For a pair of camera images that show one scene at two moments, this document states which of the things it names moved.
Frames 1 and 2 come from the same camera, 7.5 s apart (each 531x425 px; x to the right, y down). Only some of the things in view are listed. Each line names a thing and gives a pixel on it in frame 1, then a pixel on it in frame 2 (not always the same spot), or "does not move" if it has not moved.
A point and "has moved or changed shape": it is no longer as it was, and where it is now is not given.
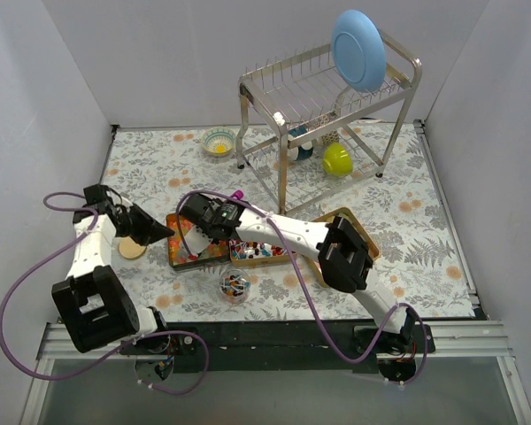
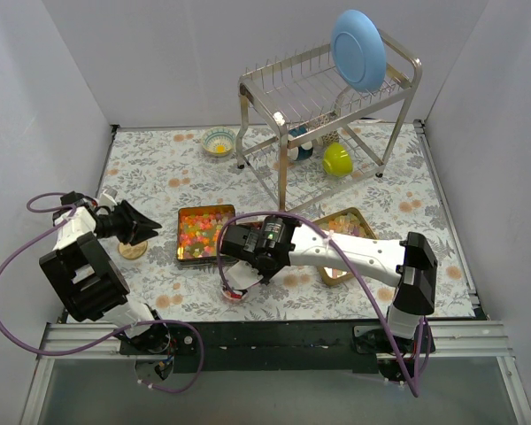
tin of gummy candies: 178,253 has moved or changed shape
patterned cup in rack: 330,137 does not move
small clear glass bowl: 234,286 does not move
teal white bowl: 302,151 does not move
